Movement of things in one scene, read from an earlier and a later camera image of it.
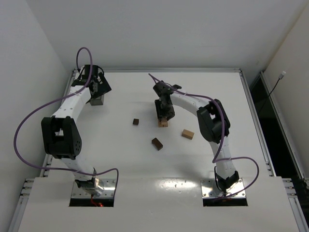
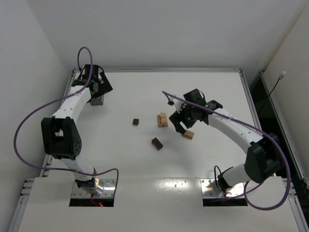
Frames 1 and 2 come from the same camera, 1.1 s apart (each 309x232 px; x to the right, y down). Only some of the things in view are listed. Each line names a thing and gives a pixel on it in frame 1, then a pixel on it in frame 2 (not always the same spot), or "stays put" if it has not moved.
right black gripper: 164,113 → 180,118
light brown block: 188,134 stays put
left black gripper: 104,86 stays put
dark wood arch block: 157,143 stays put
